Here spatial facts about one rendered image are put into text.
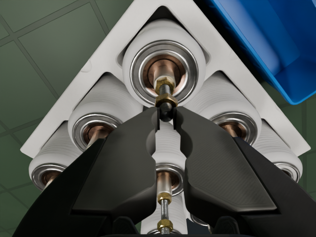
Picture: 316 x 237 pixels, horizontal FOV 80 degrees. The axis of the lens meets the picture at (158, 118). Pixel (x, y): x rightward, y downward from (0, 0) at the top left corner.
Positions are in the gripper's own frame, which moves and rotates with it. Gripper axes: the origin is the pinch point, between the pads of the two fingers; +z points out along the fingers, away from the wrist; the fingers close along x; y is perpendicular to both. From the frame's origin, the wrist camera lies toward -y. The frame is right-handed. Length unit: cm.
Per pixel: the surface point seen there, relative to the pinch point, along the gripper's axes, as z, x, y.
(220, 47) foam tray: 16.3, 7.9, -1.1
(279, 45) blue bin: 33.9, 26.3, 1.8
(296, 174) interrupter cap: 9.0, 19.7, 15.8
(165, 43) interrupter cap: 8.8, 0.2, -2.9
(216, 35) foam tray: 16.3, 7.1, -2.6
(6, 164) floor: 35, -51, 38
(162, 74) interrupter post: 6.4, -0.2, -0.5
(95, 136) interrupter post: 7.8, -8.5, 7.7
